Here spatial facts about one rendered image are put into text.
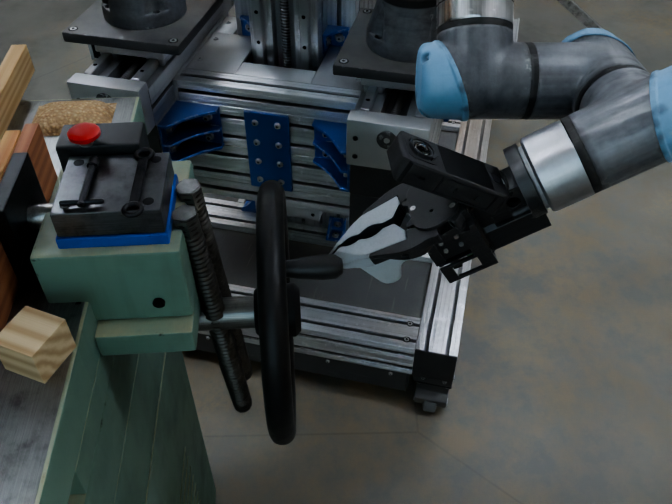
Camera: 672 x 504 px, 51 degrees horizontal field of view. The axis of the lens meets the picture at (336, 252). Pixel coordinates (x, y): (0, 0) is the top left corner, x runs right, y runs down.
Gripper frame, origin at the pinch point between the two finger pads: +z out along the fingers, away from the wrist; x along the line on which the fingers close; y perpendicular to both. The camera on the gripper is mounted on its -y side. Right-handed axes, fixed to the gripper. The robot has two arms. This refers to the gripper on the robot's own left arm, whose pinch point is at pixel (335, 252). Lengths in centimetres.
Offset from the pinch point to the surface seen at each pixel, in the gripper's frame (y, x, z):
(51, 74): 31, 201, 131
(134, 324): -6.8, -4.5, 19.4
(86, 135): -21.3, 5.8, 13.9
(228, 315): 1.8, 0.2, 14.6
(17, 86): -20, 33, 34
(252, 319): 3.5, -0.2, 12.7
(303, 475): 76, 24, 51
